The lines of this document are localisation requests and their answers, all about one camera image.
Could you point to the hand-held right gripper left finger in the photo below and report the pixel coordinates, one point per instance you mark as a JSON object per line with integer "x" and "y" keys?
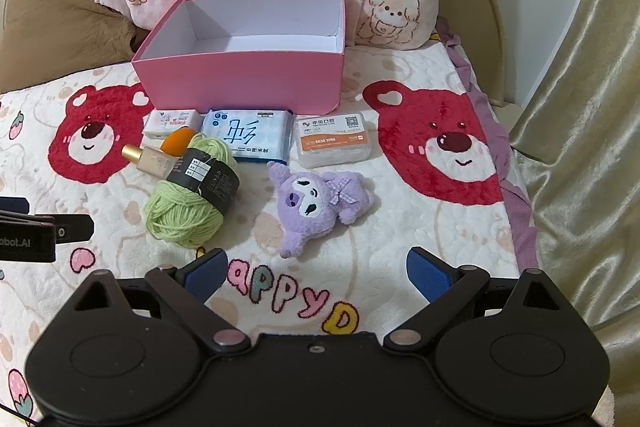
{"x": 206, "y": 274}

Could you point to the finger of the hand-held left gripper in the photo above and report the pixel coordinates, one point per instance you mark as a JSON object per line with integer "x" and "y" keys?
{"x": 72, "y": 228}
{"x": 12, "y": 205}

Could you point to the small yellow item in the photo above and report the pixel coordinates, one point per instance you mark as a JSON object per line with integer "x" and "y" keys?
{"x": 435, "y": 35}

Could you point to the brown pillow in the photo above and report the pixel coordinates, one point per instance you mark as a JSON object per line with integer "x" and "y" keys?
{"x": 50, "y": 27}

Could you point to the small white tissue pack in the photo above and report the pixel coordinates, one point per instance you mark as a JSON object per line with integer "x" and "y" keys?
{"x": 167, "y": 123}

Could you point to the green yarn ball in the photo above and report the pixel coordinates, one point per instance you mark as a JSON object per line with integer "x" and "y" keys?
{"x": 175, "y": 217}

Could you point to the pink cardboard box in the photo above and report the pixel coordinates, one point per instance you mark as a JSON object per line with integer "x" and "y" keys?
{"x": 240, "y": 77}

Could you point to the purple plush toy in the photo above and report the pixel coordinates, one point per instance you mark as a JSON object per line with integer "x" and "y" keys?
{"x": 305, "y": 202}

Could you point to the blue wet wipes pack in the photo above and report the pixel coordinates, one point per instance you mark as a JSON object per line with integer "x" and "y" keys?
{"x": 245, "y": 134}

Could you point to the orange makeup sponge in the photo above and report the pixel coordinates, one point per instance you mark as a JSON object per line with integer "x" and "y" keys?
{"x": 179, "y": 142}

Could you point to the purple ruffled bed sheet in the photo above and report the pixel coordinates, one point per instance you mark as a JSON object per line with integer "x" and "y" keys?
{"x": 520, "y": 227}

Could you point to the gold-capped foundation bottle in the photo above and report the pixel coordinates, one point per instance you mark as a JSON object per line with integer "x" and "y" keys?
{"x": 145, "y": 157}

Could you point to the clear box with orange label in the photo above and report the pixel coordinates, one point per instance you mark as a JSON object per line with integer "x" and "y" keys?
{"x": 332, "y": 139}

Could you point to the bear printed blanket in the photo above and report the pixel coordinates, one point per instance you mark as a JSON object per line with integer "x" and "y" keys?
{"x": 400, "y": 232}

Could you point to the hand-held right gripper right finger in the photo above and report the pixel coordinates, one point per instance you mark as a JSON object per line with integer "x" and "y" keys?
{"x": 430, "y": 277}

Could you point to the gold curtain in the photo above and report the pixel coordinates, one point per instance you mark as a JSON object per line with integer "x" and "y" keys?
{"x": 585, "y": 107}

